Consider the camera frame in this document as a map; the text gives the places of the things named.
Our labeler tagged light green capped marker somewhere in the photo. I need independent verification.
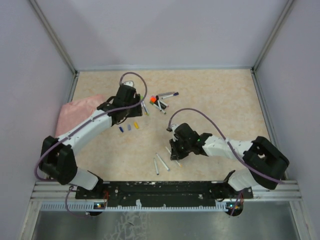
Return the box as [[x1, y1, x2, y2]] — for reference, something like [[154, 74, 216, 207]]
[[140, 96, 150, 116]]

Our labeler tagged yellow capped white marker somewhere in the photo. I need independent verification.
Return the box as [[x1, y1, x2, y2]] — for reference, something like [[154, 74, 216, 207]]
[[165, 146, 182, 168]]

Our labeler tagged grey blue capped marker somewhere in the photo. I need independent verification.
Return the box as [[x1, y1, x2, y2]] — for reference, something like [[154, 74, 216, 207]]
[[155, 153, 170, 172]]

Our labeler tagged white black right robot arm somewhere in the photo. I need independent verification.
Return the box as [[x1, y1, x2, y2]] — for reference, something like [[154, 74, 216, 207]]
[[167, 123, 290, 198]]

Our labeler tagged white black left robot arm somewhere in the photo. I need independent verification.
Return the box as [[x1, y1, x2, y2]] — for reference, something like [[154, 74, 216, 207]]
[[38, 84, 143, 199]]

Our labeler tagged grey purple pen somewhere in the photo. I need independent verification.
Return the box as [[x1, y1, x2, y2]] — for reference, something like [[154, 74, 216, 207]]
[[158, 91, 175, 97]]

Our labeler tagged orange highlighter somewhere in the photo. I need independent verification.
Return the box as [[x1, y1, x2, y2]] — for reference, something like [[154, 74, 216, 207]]
[[150, 97, 156, 104]]

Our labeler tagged dark green capped marker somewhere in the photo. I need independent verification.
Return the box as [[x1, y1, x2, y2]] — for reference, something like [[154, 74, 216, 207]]
[[150, 102, 167, 115]]

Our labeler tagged black capped white marker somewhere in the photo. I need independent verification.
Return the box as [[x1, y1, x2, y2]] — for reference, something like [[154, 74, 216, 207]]
[[155, 95, 162, 111]]

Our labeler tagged pink tipped white marker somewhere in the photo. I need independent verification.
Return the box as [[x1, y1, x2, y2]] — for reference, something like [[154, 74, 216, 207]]
[[151, 96, 169, 109]]

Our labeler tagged blue tipped white marker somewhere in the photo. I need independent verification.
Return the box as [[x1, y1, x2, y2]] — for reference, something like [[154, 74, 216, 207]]
[[161, 92, 179, 99]]

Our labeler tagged pink cloth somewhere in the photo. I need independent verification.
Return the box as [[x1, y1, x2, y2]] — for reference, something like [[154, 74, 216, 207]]
[[55, 94, 106, 137]]

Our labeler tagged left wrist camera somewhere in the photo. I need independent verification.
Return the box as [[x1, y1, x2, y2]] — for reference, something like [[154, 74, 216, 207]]
[[123, 80, 135, 88]]

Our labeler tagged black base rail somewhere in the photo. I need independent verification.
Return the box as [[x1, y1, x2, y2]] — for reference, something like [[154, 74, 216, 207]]
[[75, 181, 240, 208]]

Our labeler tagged aluminium frame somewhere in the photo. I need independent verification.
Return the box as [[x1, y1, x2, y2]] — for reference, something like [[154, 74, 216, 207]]
[[30, 0, 320, 227]]

